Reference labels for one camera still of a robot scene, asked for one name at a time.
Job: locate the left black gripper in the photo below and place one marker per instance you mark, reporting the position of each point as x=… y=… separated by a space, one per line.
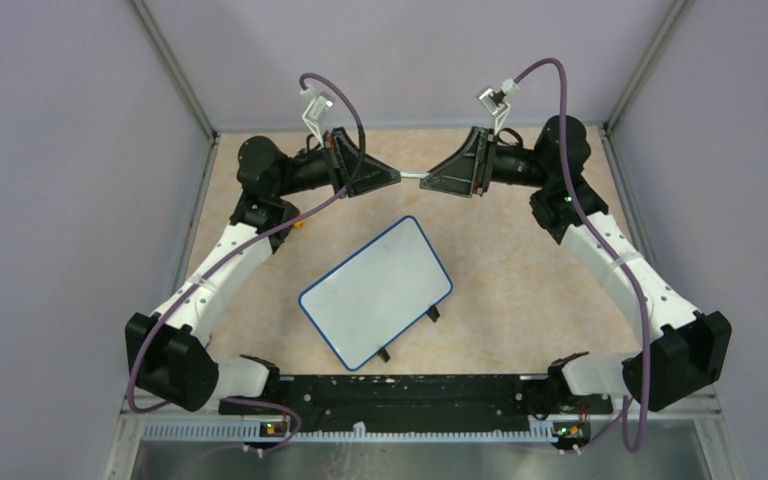
x=350 y=170

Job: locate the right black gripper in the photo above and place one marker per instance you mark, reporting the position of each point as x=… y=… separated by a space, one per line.
x=469 y=171

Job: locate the green whiteboard marker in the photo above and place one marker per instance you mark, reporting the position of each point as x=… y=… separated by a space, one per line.
x=413 y=175

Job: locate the blue-framed whiteboard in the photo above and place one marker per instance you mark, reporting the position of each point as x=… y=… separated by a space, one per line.
x=376 y=294

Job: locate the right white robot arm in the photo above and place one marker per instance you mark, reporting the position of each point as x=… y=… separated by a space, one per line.
x=683 y=349

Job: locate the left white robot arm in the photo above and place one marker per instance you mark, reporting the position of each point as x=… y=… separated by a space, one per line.
x=168 y=349

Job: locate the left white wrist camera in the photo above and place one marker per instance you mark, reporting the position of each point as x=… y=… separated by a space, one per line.
x=314 y=114

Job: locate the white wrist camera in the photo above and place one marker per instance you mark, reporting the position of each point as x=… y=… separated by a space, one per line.
x=314 y=114
x=495 y=102

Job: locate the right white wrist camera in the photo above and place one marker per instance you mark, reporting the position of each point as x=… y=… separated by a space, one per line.
x=495 y=102

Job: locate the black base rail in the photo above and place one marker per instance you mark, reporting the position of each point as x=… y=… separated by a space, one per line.
x=427 y=403

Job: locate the white cable duct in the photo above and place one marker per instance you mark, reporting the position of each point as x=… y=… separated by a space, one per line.
x=247 y=431

